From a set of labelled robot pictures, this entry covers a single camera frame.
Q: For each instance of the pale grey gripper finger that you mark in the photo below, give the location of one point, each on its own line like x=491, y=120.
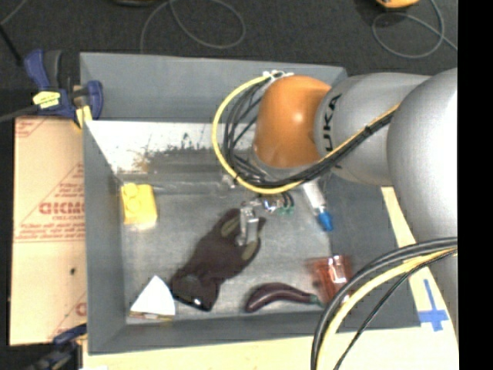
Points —
x=252, y=229
x=243, y=226

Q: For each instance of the dark brown glove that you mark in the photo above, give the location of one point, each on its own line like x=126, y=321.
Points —
x=215, y=260

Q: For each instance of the white tube with blue cap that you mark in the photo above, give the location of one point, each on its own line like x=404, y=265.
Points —
x=317, y=204

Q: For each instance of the purple toy eggplant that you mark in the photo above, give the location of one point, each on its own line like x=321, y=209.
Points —
x=277, y=293

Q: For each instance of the clear orange plastic box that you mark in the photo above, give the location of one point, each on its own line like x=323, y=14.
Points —
x=327, y=274

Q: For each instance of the yellow toy building block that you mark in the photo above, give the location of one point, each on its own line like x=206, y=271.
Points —
x=138, y=204

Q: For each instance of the white triangular wedge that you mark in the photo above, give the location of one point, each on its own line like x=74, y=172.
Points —
x=155, y=299

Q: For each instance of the grey metal bin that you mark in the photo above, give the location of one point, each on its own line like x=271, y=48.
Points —
x=154, y=91

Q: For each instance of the brown cardboard board red print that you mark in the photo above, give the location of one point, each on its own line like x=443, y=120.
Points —
x=42, y=191

